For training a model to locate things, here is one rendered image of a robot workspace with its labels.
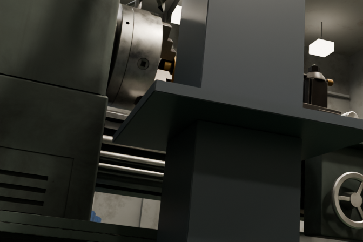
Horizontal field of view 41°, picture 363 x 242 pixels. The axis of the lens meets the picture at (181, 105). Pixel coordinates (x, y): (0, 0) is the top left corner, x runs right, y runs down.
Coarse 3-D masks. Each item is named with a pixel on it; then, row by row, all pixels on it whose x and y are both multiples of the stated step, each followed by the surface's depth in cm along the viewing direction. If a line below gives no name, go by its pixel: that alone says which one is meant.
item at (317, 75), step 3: (309, 72) 166; (312, 72) 166; (315, 72) 165; (318, 72) 165; (309, 75) 165; (312, 75) 164; (315, 75) 164; (318, 75) 164; (321, 75) 165; (306, 78) 165; (315, 78) 164; (318, 78) 163; (321, 78) 164; (324, 78) 165; (324, 81) 165
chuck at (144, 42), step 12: (144, 12) 146; (144, 24) 141; (156, 24) 143; (132, 36) 137; (144, 36) 139; (156, 36) 140; (132, 48) 137; (144, 48) 138; (156, 48) 139; (132, 60) 137; (156, 60) 139; (132, 72) 138; (144, 72) 139; (156, 72) 140; (132, 84) 139; (144, 84) 140; (120, 96) 142; (132, 96) 142; (120, 108) 150; (132, 108) 148
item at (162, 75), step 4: (160, 72) 152; (164, 72) 152; (168, 72) 153; (156, 76) 150; (160, 76) 151; (164, 76) 151; (168, 76) 152; (164, 80) 150; (168, 80) 152; (140, 96) 144; (136, 100) 145
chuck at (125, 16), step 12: (120, 12) 142; (132, 12) 142; (120, 24) 138; (132, 24) 139; (120, 36) 136; (120, 48) 136; (120, 60) 136; (120, 72) 137; (108, 84) 138; (120, 84) 139; (108, 96) 142
